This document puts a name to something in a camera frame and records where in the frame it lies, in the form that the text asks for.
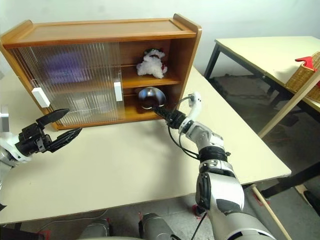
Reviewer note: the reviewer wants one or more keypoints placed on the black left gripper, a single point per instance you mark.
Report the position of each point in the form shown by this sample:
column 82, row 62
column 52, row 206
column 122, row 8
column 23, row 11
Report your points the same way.
column 32, row 141

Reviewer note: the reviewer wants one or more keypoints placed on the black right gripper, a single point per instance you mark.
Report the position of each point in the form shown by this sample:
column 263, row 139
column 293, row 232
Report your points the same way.
column 175, row 119

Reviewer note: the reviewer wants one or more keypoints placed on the shiny metal bowl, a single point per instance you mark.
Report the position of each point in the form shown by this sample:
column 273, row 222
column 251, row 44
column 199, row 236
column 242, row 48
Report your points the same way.
column 150, row 96

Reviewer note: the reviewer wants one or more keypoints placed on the white plush toy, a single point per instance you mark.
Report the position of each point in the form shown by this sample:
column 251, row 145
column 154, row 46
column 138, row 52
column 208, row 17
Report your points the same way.
column 151, row 65

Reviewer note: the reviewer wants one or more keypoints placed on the purple tissue pack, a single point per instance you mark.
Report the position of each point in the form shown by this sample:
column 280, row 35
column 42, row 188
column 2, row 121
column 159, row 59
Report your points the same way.
column 65, row 66

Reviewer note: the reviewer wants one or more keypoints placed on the ribbed clear sliding door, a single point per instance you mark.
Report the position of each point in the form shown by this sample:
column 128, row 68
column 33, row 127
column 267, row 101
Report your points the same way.
column 25, row 65
column 110, row 65

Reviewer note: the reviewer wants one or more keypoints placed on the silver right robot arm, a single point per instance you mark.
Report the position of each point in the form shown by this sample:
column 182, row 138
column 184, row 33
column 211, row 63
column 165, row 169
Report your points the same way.
column 220, row 190

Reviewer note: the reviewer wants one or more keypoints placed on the brown wooden cabinet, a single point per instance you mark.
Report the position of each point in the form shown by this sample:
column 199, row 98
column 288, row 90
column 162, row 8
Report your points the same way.
column 100, row 30

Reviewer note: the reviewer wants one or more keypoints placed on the silver rounded cylinder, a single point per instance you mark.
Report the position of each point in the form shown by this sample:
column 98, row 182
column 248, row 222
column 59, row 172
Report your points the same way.
column 96, row 230
column 155, row 227

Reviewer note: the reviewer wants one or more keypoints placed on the beige table with black legs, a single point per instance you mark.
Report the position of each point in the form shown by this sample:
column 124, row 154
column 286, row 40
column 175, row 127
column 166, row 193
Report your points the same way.
column 262, row 55

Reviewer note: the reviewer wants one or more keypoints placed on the light wooden pole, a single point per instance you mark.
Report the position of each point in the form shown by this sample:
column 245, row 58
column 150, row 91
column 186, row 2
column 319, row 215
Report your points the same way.
column 270, row 215
column 287, row 107

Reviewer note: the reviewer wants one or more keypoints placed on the woven wicker basket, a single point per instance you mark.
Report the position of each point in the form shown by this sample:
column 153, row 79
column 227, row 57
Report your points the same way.
column 300, row 80

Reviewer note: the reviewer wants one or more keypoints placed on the red cloth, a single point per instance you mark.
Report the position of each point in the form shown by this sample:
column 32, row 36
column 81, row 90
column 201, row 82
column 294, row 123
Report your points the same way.
column 306, row 61

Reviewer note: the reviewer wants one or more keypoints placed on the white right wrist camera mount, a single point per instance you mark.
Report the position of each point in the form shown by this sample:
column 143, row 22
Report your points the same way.
column 197, row 107

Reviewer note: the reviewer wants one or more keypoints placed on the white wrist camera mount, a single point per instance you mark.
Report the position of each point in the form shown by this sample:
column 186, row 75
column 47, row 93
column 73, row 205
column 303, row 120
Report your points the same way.
column 17, row 156
column 197, row 107

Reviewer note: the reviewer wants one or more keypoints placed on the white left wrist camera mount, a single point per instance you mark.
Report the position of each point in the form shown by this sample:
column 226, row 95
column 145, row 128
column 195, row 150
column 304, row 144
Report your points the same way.
column 17, row 156

